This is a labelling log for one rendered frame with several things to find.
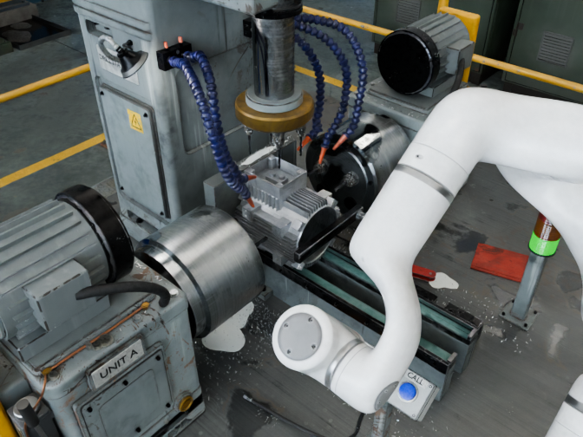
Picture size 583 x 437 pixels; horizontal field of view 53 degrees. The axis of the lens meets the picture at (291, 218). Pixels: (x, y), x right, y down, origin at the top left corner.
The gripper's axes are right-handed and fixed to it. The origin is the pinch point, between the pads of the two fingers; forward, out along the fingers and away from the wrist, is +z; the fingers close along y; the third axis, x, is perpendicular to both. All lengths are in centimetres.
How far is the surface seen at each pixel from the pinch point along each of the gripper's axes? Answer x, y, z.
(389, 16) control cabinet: -229, 219, 271
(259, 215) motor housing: -16, 49, 19
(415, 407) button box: 1.6, -8.0, 6.8
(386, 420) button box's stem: 7.3, -1.9, 18.5
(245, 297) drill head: 2.4, 35.3, 10.5
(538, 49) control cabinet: -232, 99, 268
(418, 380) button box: -2.7, -6.2, 6.7
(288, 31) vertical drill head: -49, 47, -11
